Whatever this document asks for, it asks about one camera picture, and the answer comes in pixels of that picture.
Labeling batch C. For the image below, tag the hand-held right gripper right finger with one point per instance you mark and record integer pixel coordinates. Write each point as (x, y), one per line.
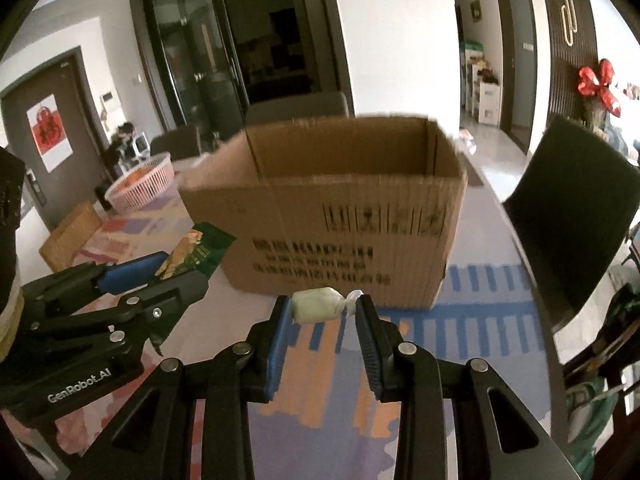
(372, 360)

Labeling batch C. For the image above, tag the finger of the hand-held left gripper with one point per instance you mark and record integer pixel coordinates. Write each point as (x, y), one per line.
(135, 270)
(175, 295)

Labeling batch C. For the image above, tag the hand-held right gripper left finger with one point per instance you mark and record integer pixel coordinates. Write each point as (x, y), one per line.
(277, 360)

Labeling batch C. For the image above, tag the dark green biscuit packet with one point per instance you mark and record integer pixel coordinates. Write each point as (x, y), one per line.
(206, 246)

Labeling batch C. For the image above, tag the white candy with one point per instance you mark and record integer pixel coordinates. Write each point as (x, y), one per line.
(315, 305)

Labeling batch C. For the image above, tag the brown cardboard box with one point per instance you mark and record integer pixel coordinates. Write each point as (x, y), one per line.
(350, 195)

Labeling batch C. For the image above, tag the woven straw tray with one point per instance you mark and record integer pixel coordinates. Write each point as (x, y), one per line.
(70, 237)

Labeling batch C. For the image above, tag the pink plastic basket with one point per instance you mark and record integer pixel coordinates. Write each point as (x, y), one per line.
(145, 187)

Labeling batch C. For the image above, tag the dark object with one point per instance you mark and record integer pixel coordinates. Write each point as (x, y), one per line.
(122, 142)

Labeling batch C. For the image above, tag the grey dining chair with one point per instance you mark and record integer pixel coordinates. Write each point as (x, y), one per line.
(175, 141)
(295, 107)

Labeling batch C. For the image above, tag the red and white door poster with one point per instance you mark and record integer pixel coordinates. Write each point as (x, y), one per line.
(50, 130)

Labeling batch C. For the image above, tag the dark entrance door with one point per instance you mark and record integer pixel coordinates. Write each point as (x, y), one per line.
(80, 110)

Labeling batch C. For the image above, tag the dark glass sliding door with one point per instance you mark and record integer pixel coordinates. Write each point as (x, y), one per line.
(200, 60)

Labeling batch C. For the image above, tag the green and white cloth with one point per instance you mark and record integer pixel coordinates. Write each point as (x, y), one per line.
(592, 415)

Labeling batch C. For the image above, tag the dark green chair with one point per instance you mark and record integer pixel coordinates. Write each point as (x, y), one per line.
(575, 210)

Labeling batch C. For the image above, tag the white shelf unit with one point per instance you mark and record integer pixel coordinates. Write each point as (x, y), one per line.
(487, 105)

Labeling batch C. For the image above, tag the dark interior door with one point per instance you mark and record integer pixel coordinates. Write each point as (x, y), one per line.
(520, 60)

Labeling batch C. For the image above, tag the red ribbon bow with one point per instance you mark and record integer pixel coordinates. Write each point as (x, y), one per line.
(592, 80)

